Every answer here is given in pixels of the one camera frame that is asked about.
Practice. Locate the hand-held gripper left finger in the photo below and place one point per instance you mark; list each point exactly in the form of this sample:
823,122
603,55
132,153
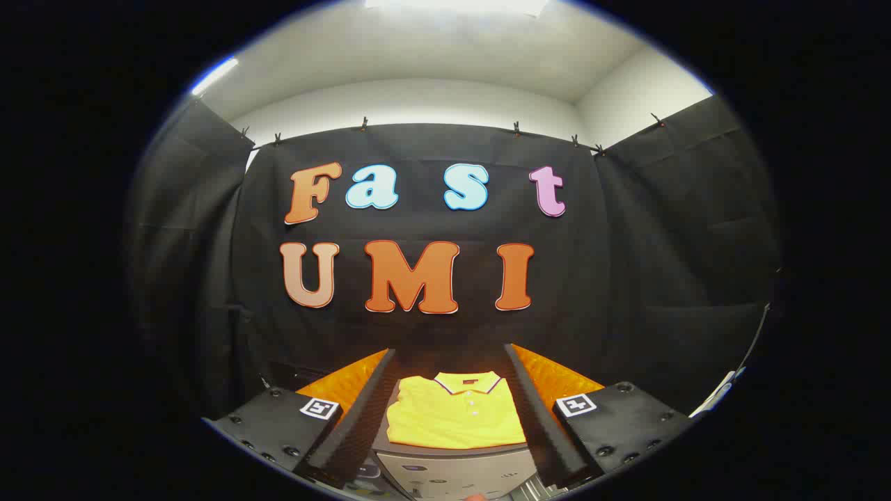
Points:
362,424

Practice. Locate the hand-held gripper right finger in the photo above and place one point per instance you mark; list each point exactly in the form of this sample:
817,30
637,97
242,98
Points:
539,424

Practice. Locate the yellow polo shirt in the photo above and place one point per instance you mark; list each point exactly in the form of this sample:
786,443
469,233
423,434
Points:
452,417

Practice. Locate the grey cabinet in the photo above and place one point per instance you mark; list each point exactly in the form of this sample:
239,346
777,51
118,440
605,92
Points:
452,473

